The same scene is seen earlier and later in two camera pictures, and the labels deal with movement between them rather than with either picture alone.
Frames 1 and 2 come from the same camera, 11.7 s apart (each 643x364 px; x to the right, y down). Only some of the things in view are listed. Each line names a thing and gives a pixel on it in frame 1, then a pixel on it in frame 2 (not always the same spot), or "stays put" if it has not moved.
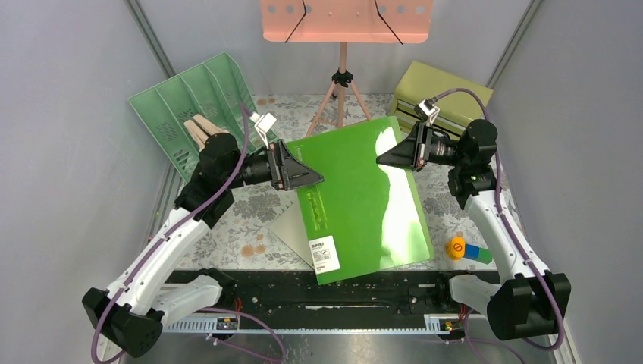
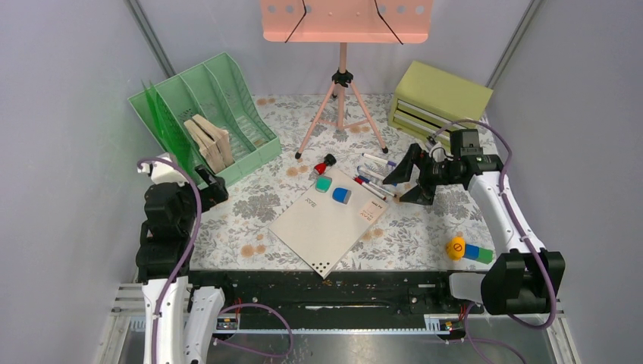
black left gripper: (294, 174) -> (216, 190)
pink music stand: (343, 22) stays put
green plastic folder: (365, 218) -> (178, 139)
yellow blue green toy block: (457, 249) stays put
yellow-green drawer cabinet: (456, 111) stays put
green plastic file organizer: (214, 90) stays put
